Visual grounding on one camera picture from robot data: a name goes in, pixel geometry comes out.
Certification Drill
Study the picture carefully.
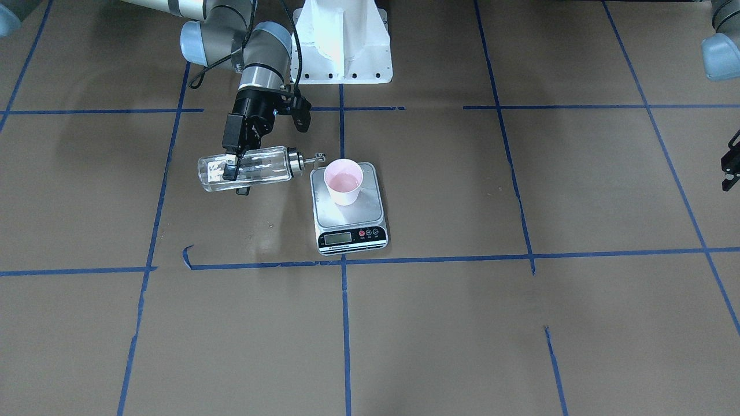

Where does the digital kitchen scale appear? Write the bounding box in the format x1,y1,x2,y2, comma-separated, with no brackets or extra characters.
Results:
311,162,390,256

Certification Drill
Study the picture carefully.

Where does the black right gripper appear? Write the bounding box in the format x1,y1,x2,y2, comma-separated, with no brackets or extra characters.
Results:
222,87,287,181

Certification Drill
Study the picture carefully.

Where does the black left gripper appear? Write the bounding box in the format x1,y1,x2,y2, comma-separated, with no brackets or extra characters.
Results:
720,130,740,192

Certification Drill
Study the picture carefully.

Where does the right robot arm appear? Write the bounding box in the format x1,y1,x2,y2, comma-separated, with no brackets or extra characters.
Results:
135,1,311,191

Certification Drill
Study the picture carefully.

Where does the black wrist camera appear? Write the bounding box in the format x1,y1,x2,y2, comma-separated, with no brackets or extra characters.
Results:
276,90,312,133

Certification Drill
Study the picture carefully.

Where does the pink paper cup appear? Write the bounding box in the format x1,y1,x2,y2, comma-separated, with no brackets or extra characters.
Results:
323,158,364,206

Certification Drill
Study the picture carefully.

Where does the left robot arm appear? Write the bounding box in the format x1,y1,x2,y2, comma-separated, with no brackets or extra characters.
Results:
701,1,739,192

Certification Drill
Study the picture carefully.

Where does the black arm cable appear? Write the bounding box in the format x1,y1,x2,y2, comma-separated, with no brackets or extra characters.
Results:
188,0,304,99

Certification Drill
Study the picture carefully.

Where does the glass sauce bottle steel cap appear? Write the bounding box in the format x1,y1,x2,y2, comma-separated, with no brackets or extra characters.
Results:
197,146,326,192

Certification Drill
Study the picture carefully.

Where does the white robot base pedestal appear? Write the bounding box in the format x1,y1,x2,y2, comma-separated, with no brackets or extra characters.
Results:
291,1,394,84

